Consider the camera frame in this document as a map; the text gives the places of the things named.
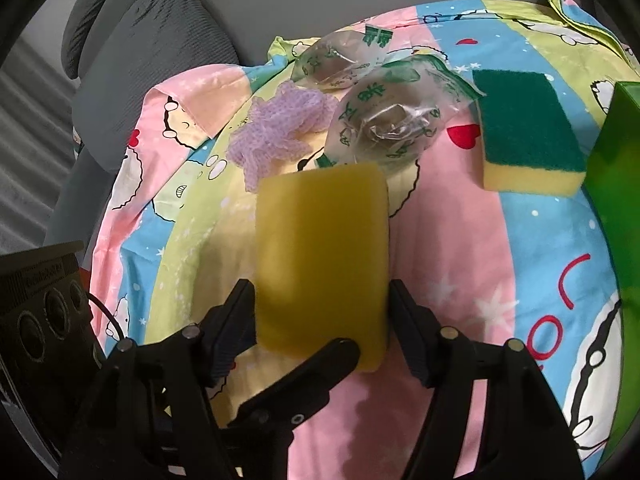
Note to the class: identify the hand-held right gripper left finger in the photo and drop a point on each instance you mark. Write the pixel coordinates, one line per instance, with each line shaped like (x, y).
(231, 332)

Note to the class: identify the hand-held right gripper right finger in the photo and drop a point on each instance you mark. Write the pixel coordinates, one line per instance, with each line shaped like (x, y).
(411, 332)

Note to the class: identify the yellow green scouring sponge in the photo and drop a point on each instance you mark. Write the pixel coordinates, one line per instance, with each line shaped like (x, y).
(322, 260)
(525, 120)

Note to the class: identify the purple mesh scrubber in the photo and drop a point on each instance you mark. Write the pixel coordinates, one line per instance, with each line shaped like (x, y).
(280, 130)

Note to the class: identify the bagged steel scrubber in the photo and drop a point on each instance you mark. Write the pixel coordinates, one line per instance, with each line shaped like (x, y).
(332, 60)
(390, 120)

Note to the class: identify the green cardboard box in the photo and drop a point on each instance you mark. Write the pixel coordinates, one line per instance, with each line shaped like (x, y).
(617, 200)

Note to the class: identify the cartoon printed blanket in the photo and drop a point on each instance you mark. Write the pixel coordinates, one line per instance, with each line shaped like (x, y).
(450, 260)

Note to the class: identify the grey pleated curtain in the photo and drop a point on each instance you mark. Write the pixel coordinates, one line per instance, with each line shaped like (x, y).
(30, 160)

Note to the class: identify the grey sofa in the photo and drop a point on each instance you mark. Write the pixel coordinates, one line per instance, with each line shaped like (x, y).
(160, 60)

